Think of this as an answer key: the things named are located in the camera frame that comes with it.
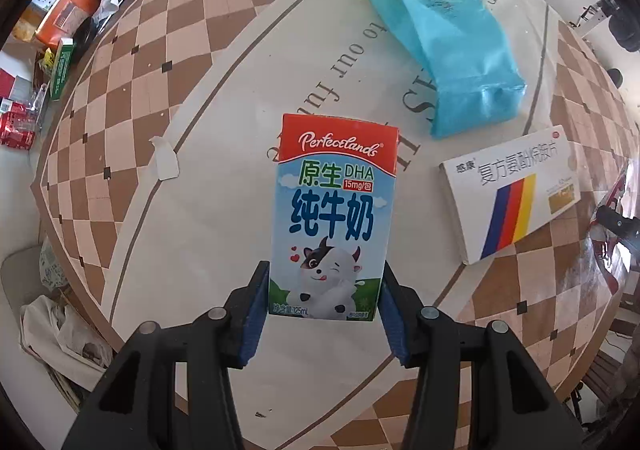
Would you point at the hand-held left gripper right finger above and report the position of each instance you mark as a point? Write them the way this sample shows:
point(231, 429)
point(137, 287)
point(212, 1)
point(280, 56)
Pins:
point(395, 325)

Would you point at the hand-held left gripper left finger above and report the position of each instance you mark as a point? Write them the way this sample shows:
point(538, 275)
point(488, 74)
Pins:
point(255, 315)

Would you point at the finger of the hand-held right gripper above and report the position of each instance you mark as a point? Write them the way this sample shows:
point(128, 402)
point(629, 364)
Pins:
point(620, 222)

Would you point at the small milk carton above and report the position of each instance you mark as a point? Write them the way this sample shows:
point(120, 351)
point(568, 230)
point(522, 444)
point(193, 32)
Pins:
point(330, 210)

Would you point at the checkered tablecloth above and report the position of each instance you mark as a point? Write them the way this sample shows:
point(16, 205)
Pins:
point(200, 230)

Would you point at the white striped medicine box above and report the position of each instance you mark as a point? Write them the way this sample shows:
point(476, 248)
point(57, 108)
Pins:
point(500, 180)

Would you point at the dark wooden chair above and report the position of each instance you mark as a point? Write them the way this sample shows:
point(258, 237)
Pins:
point(605, 370)

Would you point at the white paper scrap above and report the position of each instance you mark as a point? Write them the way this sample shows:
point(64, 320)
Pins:
point(167, 163)

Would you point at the barbell with black plates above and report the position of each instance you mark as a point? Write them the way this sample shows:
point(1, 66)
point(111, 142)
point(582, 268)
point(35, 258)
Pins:
point(627, 28)

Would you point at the white cloth bag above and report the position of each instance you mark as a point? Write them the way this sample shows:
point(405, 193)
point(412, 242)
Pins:
point(55, 330)

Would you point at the printed plastic bag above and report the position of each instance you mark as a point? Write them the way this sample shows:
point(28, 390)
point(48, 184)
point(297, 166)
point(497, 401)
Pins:
point(50, 265)

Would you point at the white weight bench rack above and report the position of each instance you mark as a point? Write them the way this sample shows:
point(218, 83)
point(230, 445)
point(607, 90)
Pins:
point(595, 13)

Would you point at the grey padded chair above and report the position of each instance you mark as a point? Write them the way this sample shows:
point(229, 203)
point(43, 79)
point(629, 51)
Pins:
point(20, 275)

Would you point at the teal green plastic bag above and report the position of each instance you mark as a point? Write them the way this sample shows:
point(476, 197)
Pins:
point(450, 55)

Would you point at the green box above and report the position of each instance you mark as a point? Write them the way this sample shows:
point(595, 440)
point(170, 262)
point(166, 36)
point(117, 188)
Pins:
point(60, 70)

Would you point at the crumpled white paper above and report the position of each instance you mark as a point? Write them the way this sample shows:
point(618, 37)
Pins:
point(112, 0)

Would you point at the orange box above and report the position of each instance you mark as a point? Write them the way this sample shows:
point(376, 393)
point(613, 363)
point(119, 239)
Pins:
point(67, 13)

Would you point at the yellow snack bag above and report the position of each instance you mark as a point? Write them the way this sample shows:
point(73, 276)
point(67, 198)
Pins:
point(25, 28)

